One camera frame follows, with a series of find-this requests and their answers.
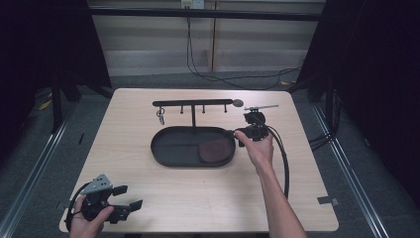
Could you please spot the silver keyring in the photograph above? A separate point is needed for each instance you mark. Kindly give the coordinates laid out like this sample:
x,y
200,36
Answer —
x,y
160,116

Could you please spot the person's right hand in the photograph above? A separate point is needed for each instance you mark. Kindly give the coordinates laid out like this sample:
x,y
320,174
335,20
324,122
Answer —
x,y
259,150

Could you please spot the black horizontal frame bar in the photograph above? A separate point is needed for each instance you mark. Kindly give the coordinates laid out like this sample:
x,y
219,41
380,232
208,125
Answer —
x,y
198,14

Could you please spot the black curtain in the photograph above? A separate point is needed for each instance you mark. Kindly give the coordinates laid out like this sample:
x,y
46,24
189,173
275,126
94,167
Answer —
x,y
39,49
379,82

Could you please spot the metal floor rail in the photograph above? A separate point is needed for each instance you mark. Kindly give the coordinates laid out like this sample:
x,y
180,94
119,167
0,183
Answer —
x,y
36,172
350,178

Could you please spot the grey tape piece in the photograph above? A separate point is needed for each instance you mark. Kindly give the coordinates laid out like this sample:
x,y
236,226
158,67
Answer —
x,y
327,200

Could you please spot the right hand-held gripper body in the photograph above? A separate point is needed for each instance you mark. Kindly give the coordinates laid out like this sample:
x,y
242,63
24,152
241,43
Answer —
x,y
255,127

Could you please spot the person's left hand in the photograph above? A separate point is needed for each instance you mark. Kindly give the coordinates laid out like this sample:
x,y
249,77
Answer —
x,y
87,228

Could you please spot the black tray with hook rack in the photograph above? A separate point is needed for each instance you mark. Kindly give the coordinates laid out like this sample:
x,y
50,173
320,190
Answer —
x,y
178,148

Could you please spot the small black floor object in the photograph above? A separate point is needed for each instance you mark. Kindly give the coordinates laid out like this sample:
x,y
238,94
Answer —
x,y
81,139

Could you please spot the yellow tape piece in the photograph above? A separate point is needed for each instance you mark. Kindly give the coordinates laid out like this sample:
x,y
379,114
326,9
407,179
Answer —
x,y
45,105

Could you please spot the brown leather pouch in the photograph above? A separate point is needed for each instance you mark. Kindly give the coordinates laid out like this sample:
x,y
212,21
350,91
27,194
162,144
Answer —
x,y
216,150

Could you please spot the white wall socket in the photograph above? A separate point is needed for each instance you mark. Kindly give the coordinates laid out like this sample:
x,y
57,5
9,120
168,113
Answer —
x,y
192,3

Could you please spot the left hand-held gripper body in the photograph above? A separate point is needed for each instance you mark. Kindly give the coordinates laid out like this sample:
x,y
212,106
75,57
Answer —
x,y
95,203

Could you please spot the black stand post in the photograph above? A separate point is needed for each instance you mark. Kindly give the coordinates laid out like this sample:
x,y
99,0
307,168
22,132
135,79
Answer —
x,y
56,105

